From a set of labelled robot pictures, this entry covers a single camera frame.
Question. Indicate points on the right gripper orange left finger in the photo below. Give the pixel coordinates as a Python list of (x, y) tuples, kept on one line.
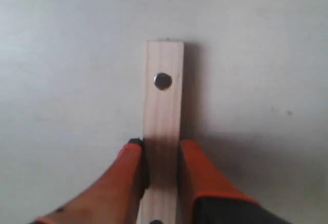
[(113, 198)]

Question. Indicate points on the wooden stick with holes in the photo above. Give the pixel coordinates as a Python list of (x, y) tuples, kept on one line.
[(163, 76)]

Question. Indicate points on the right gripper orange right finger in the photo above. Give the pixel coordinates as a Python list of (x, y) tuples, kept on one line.
[(207, 196)]

